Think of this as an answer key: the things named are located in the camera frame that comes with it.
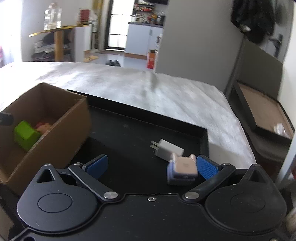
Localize white charger plug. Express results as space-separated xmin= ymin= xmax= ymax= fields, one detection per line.
xmin=150 ymin=139 xmax=185 ymax=162

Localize orange box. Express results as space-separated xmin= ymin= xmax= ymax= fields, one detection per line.
xmin=147 ymin=49 xmax=159 ymax=70

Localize dark hanging clothes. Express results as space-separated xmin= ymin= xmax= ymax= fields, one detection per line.
xmin=231 ymin=0 xmax=282 ymax=44

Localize dark folding chair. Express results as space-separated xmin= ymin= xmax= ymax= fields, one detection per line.
xmin=223 ymin=37 xmax=296 ymax=184

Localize red bear plush toy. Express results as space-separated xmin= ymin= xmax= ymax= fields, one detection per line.
xmin=35 ymin=121 xmax=53 ymax=135

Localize round gold-edged table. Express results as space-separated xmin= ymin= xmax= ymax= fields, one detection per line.
xmin=29 ymin=24 xmax=91 ymax=63

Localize kitchen spice rack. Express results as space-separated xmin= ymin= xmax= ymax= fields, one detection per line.
xmin=133 ymin=0 xmax=166 ymax=25

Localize large glass jar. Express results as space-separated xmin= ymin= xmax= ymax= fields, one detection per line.
xmin=49 ymin=5 xmax=63 ymax=30

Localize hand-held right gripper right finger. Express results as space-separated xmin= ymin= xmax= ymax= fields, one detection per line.
xmin=182 ymin=154 xmax=269 ymax=205

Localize green block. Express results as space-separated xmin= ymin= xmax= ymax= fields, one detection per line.
xmin=13 ymin=120 xmax=41 ymax=152

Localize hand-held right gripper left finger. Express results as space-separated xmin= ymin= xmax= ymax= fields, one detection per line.
xmin=34 ymin=154 xmax=122 ymax=202

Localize grey metal desk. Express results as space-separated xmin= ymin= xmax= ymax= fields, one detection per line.
xmin=276 ymin=137 xmax=296 ymax=188

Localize tan slippers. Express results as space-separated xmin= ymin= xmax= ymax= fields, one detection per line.
xmin=83 ymin=54 xmax=100 ymax=63

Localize small glass jar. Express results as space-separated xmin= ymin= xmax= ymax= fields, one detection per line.
xmin=44 ymin=3 xmax=52 ymax=31

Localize black tray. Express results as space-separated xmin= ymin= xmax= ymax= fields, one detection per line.
xmin=66 ymin=89 xmax=210 ymax=195

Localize brown board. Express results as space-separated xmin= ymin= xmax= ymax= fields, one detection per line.
xmin=238 ymin=83 xmax=295 ymax=140

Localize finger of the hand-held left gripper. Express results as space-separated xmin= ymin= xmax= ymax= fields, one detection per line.
xmin=0 ymin=112 xmax=14 ymax=126

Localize stack of papers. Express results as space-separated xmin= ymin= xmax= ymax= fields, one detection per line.
xmin=33 ymin=39 xmax=56 ymax=55

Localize pink cube charger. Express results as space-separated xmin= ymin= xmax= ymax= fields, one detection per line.
xmin=167 ymin=153 xmax=199 ymax=186

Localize black door handle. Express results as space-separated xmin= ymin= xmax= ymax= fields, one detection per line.
xmin=268 ymin=34 xmax=284 ymax=58

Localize red can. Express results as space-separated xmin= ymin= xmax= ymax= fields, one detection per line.
xmin=80 ymin=9 xmax=91 ymax=25

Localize black-framed glass door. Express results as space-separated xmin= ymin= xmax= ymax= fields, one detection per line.
xmin=104 ymin=0 xmax=130 ymax=51

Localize white kitchen cabinet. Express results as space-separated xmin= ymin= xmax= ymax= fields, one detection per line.
xmin=125 ymin=22 xmax=164 ymax=58

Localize brown cardboard box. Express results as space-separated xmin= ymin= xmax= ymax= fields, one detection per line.
xmin=0 ymin=82 xmax=92 ymax=198

